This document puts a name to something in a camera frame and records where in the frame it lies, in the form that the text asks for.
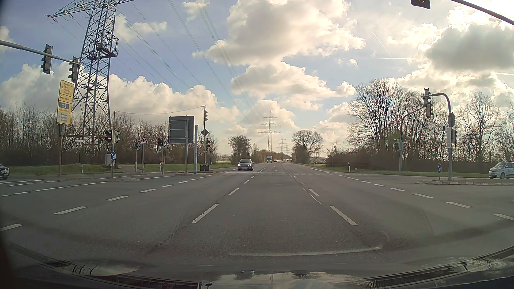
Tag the distant lattice pylon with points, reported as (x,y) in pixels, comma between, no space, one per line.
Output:
(270,130)

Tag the dark blue car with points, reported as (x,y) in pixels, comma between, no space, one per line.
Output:
(245,164)

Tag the bare tree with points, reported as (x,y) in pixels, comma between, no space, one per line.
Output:
(307,144)

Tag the traffic light with diamond sign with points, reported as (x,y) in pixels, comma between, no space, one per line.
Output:
(205,132)

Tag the grey pole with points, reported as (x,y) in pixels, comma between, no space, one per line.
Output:
(196,148)

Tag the grey asphalt road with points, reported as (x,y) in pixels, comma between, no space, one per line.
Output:
(265,216)

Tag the large sign seen from behind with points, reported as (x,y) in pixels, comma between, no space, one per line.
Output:
(181,129)

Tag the road markings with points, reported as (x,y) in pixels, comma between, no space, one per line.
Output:
(205,213)

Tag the triangular warning sign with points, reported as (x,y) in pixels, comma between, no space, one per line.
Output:
(143,141)

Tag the car's own bonnet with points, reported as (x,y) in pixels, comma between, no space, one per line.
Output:
(257,279)

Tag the kerbed traffic island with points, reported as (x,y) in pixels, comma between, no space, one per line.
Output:
(120,178)
(465,182)

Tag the traffic light with blue sign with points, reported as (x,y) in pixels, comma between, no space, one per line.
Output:
(112,136)

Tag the row of bare trees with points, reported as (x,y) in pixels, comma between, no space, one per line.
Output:
(32,136)
(401,120)

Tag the grass verge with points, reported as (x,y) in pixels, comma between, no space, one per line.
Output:
(80,168)
(401,173)

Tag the large steel lattice pylon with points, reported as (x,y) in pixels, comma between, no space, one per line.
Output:
(94,80)

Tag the round blue sign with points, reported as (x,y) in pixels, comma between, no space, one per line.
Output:
(439,168)

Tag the yellow direction sign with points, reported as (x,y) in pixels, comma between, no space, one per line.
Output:
(65,102)

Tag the white car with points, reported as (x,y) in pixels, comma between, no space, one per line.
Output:
(502,170)

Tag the traffic light on curved post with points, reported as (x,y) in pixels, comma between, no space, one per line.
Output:
(400,144)

